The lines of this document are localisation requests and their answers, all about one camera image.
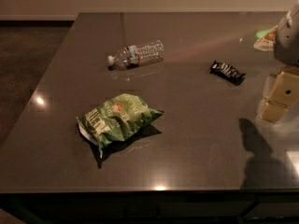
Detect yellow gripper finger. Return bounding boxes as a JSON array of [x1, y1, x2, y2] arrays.
[[263, 74, 277, 99], [258, 66, 299, 122]]

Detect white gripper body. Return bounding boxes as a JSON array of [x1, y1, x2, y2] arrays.
[[274, 1, 299, 66]]

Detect clear plastic water bottle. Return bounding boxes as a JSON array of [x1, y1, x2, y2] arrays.
[[107, 40, 164, 70]]

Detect green and white snack packet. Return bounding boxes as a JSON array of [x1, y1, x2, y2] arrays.
[[253, 26, 278, 51]]

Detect black candy bar wrapper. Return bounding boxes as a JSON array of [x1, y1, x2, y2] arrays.
[[210, 61, 246, 86]]

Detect green chip bag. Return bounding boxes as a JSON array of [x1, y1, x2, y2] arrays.
[[77, 93, 164, 158]]

